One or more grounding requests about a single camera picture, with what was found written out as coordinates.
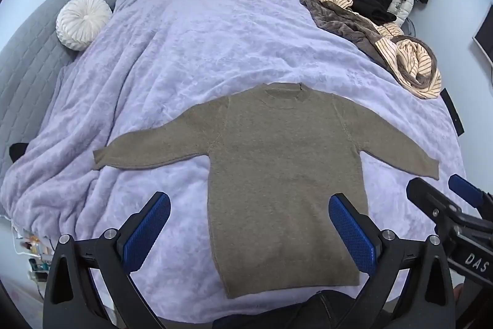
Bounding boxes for person's dark trousers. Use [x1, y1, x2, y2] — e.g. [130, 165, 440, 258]
[212, 290, 355, 329]

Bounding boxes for lavender plush bed blanket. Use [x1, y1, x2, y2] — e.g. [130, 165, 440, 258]
[1, 0, 465, 323]

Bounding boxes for black garment on bed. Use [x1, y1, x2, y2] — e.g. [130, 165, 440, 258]
[350, 0, 396, 26]

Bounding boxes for olive brown knit sweater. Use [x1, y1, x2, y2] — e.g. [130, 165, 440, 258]
[94, 84, 439, 298]

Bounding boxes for black strap at bed edge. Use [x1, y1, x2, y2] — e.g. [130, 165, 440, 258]
[439, 88, 467, 137]

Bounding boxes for round white pleated cushion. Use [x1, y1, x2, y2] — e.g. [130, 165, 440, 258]
[55, 0, 113, 52]

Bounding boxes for dark monitor on wall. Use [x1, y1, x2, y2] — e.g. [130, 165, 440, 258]
[473, 5, 493, 65]

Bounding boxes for clutter on floor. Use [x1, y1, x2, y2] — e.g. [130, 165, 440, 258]
[11, 227, 54, 284]

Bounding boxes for grey quilted headboard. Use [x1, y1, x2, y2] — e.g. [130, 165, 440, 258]
[1, 0, 116, 175]

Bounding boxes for brown striped clothes pile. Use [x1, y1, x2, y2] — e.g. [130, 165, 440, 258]
[300, 0, 442, 99]

